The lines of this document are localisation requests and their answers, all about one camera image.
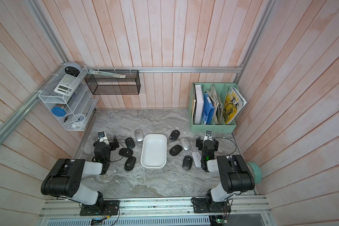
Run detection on white calculator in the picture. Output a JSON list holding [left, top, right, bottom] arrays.
[[54, 74, 81, 97]]

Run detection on white storage box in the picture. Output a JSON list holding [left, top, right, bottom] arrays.
[[140, 134, 167, 170]]

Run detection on white book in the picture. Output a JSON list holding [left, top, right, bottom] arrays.
[[194, 85, 204, 124]]

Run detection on ruler on basket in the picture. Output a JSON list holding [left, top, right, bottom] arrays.
[[88, 70, 126, 79]]

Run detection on green file organizer box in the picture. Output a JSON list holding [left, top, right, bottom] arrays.
[[188, 83, 239, 134]]

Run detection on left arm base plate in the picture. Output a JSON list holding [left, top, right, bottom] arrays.
[[80, 200, 120, 216]]

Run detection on green round clock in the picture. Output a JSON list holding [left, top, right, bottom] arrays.
[[247, 162, 262, 184]]

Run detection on white wire shelf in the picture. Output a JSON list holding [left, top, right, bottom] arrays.
[[39, 64, 98, 131]]

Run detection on blue lid container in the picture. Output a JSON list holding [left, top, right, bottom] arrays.
[[51, 104, 66, 117]]

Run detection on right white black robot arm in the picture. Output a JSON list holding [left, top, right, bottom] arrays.
[[194, 136, 255, 211]]

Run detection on blue folder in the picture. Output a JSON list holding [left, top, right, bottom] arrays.
[[202, 93, 214, 125]]

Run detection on silver mouse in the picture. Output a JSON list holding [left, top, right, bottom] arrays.
[[134, 129, 144, 142], [179, 137, 191, 151]]

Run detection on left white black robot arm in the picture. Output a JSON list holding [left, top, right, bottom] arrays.
[[40, 132, 120, 214]]

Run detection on black mesh basket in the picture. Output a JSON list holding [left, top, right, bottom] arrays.
[[85, 69, 141, 95]]

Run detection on papers in organizer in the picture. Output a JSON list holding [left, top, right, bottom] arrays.
[[206, 84, 222, 125]]

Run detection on black mouse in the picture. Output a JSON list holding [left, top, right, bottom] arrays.
[[119, 148, 133, 158], [125, 137, 135, 149], [169, 130, 180, 141], [182, 155, 193, 170], [124, 156, 137, 171], [169, 145, 183, 156]]

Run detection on yellow magazine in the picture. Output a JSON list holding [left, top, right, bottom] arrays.
[[222, 87, 247, 125]]

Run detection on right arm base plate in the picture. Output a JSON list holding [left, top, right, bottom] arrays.
[[191, 197, 232, 213]]

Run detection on white round speaker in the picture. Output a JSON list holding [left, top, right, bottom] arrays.
[[65, 62, 82, 77]]

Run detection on white mouse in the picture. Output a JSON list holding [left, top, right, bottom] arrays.
[[192, 151, 202, 169]]

